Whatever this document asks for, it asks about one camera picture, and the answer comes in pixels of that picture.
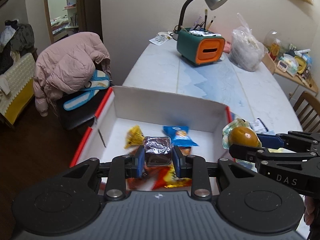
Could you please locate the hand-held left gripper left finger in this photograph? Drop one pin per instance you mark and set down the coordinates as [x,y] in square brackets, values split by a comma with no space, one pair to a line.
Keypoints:
[137,165]

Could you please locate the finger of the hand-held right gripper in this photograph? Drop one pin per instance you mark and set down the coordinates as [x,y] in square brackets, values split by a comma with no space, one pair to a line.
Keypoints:
[268,141]
[250,153]

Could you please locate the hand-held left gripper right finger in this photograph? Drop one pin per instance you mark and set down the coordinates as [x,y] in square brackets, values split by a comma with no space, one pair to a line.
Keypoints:
[178,163]

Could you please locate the pale yellow snack packet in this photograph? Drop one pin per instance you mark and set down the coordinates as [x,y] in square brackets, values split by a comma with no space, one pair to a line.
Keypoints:
[275,150]

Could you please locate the red gold foil snack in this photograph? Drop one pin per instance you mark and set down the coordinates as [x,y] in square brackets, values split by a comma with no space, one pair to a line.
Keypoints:
[172,178]

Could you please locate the white blue snack packet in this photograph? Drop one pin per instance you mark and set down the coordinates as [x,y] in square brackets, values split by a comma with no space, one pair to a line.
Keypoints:
[258,126]

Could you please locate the brown egg snack packet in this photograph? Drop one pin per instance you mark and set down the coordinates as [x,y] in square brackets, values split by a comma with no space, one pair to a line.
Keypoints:
[243,135]

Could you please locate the silver foil snack packet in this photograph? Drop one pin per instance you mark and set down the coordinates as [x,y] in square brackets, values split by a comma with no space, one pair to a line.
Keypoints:
[157,150]

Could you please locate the red white cardboard box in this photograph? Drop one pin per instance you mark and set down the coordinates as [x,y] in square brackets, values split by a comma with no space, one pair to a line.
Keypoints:
[160,107]

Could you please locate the person's right hand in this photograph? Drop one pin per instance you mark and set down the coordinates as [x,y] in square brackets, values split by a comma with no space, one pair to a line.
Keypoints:
[309,210]

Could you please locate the wooden chair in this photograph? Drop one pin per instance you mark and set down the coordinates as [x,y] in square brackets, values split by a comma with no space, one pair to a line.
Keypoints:
[307,112]

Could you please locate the white wooden cabinet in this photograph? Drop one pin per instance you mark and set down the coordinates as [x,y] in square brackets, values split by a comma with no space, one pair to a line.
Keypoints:
[292,80]

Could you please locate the white timer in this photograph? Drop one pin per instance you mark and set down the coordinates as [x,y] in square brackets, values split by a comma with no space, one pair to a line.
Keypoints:
[282,66]

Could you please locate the wet wipes pack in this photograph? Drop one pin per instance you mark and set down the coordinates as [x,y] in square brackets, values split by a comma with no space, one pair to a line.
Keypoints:
[290,65]

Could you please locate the yellow tissue box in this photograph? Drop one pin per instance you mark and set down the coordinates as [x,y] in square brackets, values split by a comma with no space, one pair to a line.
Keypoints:
[301,65]

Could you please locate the clear plastic bag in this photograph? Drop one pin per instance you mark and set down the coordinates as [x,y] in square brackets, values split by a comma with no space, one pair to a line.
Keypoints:
[246,50]

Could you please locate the clear dome bottle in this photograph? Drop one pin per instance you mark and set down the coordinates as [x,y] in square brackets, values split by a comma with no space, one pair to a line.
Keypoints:
[273,45]

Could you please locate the green orange desk organizer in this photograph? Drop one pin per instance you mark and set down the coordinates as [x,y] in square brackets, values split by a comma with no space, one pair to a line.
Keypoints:
[200,48]

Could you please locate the pink puffer jacket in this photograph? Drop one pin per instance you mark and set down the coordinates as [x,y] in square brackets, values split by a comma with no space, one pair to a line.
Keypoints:
[70,62]

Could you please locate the paintbrush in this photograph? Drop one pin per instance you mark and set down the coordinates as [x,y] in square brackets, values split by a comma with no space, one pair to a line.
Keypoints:
[206,20]
[211,23]

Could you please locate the cream yellow covered armchair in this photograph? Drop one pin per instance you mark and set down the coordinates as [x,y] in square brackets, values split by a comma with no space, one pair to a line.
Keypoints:
[17,87]

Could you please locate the wood-framed mirror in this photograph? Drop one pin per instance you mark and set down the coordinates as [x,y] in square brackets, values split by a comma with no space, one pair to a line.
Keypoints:
[65,10]

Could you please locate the dark clothing pile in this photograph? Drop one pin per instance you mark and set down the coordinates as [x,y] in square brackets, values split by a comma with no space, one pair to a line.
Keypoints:
[20,40]

